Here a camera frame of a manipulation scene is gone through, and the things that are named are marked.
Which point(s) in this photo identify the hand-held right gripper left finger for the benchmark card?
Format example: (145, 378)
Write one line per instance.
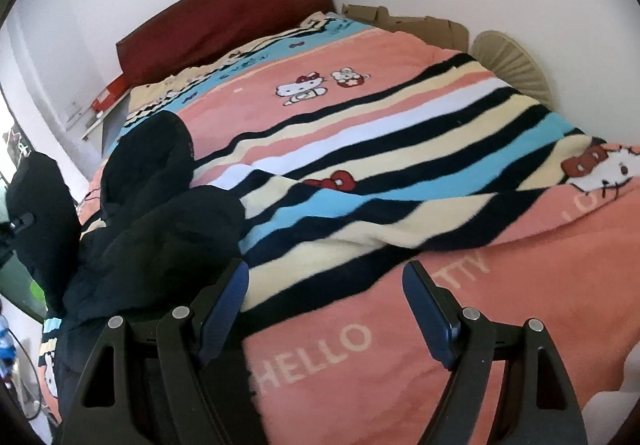
(225, 310)

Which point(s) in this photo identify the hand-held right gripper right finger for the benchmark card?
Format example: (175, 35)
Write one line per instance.
(430, 315)

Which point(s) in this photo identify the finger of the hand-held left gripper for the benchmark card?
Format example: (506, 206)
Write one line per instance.
(21, 222)

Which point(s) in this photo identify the black garment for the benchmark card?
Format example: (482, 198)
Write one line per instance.
(150, 245)

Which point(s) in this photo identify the window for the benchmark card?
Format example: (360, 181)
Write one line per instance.
(15, 285)

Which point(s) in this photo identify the blue white striped cloth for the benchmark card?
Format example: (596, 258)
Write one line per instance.
(5, 345)

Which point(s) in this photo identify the red box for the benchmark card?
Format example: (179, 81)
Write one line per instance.
(111, 95)

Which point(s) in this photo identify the printed striped pink blanket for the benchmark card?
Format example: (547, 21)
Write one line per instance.
(400, 150)

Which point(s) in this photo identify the beige fan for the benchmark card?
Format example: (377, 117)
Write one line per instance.
(510, 62)

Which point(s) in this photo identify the brown cardboard sheet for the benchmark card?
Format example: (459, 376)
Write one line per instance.
(435, 32)

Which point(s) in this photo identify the dark red headboard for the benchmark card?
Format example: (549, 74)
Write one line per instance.
(225, 10)

